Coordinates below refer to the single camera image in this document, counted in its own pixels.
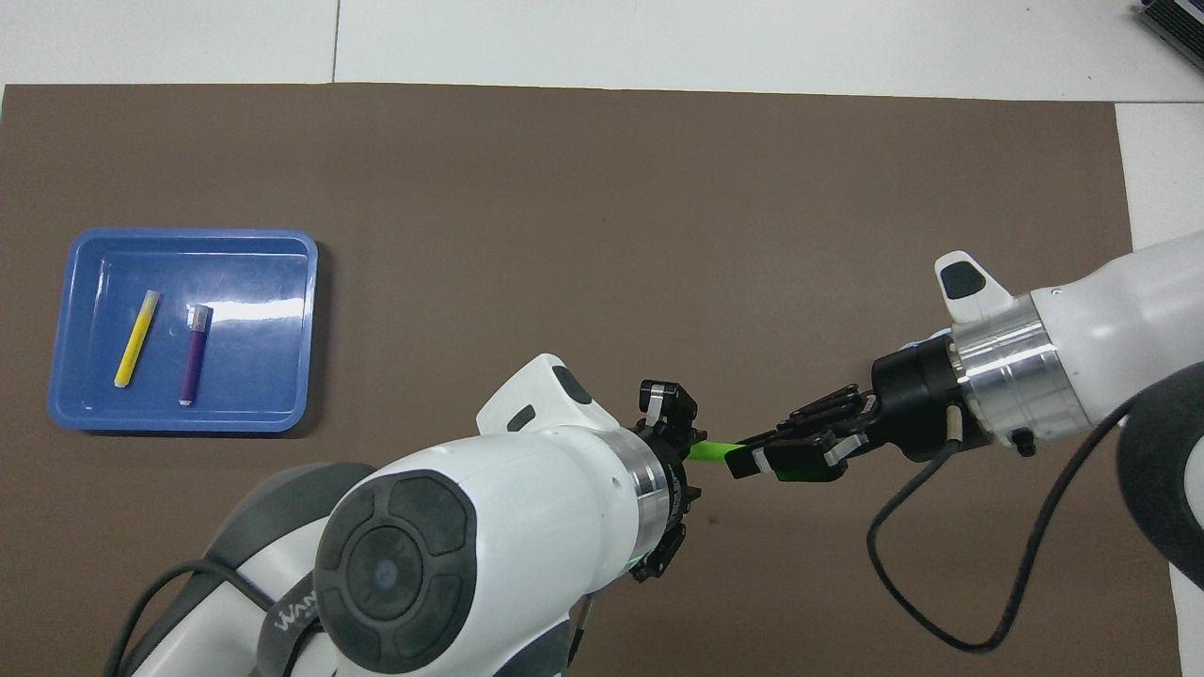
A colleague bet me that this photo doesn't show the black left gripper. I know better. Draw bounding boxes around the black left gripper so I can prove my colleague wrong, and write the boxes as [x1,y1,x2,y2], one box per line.
[628,379,871,584]

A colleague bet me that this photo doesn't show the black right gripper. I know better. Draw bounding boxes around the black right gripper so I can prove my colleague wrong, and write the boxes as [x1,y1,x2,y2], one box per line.
[738,337,970,464]

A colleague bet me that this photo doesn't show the green pen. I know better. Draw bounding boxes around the green pen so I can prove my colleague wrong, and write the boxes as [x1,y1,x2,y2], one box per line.
[687,440,843,483]

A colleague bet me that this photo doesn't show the purple pen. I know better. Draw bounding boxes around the purple pen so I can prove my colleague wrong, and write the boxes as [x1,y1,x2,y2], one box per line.
[179,304,214,407]

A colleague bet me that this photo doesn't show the yellow pen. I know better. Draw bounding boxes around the yellow pen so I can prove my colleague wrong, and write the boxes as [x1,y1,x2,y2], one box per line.
[114,290,161,388]

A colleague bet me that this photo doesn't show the blue plastic tray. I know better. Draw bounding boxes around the blue plastic tray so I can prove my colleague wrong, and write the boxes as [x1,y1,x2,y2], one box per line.
[47,228,319,433]

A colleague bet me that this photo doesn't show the brown table mat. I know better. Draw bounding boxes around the brown table mat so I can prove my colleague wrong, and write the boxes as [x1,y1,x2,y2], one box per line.
[0,83,1184,677]

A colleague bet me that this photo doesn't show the grey ribbed device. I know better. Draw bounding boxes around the grey ribbed device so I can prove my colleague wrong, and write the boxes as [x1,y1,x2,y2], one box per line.
[1133,0,1204,59]

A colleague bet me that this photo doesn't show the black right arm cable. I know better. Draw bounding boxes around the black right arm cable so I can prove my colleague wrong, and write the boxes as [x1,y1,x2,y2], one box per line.
[865,393,1144,653]

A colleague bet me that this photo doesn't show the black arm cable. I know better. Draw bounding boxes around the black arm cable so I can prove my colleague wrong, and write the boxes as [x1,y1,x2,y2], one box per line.
[102,559,278,677]
[865,393,1144,653]

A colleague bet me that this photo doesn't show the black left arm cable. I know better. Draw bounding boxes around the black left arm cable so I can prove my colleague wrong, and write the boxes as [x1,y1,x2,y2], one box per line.
[102,559,278,677]

